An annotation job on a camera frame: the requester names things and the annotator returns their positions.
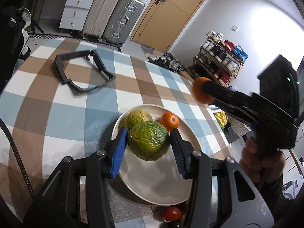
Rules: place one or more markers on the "checkered tablecloth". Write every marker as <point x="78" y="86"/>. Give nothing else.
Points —
<point x="48" y="121"/>

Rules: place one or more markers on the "shoes on floor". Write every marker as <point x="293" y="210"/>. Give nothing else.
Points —
<point x="167" y="61"/>

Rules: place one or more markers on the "cream round plate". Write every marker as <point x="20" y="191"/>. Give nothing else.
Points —
<point x="156" y="182"/>

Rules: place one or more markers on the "black clothes pile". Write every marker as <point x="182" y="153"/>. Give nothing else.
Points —
<point x="14" y="37"/>

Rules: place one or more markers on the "orange tangerine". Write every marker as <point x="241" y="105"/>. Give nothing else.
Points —
<point x="170" y="121"/>
<point x="198" y="92"/>

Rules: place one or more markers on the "beige suitcase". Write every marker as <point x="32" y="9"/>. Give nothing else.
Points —
<point x="98" y="17"/>

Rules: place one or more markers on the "woven basket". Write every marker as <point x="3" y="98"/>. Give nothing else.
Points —
<point x="235" y="129"/>

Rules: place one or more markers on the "person's right hand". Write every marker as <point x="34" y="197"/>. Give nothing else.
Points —
<point x="252" y="164"/>

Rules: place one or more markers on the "yellow plastic bag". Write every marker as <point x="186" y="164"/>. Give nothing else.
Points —
<point x="221" y="119"/>

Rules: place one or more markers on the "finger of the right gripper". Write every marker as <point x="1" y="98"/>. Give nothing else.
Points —
<point x="232" y="99"/>

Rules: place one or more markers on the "yellow-green guava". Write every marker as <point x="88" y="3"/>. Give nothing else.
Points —
<point x="137" y="116"/>

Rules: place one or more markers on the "red cherry tomato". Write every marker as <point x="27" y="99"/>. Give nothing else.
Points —
<point x="171" y="213"/>

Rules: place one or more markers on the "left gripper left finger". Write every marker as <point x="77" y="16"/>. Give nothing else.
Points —
<point x="75" y="194"/>

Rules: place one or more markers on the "wooden shoe rack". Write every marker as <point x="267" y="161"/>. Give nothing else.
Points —
<point x="218" y="59"/>

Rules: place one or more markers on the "silver aluminium suitcase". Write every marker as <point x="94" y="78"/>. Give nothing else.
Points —
<point x="122" y="21"/>

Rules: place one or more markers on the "wooden door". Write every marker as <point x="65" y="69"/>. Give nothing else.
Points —
<point x="163" y="21"/>

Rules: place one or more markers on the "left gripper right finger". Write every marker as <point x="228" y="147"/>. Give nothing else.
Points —
<point x="222" y="195"/>

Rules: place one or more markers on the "black plastic frame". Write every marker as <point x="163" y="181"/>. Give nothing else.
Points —
<point x="83" y="71"/>

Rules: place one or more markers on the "green wrinkled guava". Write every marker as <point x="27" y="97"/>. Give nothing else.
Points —
<point x="149" y="140"/>

